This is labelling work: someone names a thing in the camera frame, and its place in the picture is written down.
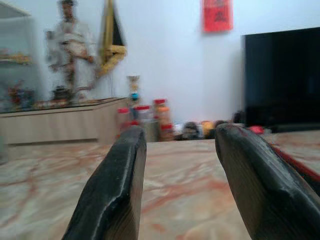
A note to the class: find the glass display cabinet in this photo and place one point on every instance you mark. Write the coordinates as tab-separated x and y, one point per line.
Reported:
15	62

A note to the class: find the red lid plastic jar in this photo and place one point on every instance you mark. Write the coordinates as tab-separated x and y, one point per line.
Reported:
143	113
123	120

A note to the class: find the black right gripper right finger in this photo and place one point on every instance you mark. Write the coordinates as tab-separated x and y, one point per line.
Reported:
260	185

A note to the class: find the black television screen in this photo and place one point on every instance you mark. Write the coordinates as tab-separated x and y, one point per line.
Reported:
282	80

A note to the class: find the red lid jar orange contents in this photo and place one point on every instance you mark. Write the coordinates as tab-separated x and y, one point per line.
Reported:
163	112

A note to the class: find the white robed figure statue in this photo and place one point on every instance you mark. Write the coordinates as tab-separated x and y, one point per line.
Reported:
75	50

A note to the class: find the small red object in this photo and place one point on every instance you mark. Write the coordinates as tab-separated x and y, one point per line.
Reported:
257	129

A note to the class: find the red paper wall poster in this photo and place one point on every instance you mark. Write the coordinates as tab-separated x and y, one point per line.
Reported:
218	15

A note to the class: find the small red lid jar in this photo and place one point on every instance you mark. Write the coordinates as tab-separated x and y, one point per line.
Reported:
167	132

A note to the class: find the beige wooden low cabinet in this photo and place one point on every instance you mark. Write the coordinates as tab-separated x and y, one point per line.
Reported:
57	122

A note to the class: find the yellow orange round object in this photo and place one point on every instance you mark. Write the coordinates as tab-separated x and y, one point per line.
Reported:
208	126

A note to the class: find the red placemat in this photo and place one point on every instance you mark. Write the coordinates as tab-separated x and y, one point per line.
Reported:
300	165

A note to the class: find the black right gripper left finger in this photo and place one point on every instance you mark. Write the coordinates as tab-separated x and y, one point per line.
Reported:
110	190

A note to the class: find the dark round bag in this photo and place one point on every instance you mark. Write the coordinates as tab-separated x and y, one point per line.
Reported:
191	130

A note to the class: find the gold and black hanging banner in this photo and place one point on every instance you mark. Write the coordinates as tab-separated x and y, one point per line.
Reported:
111	45

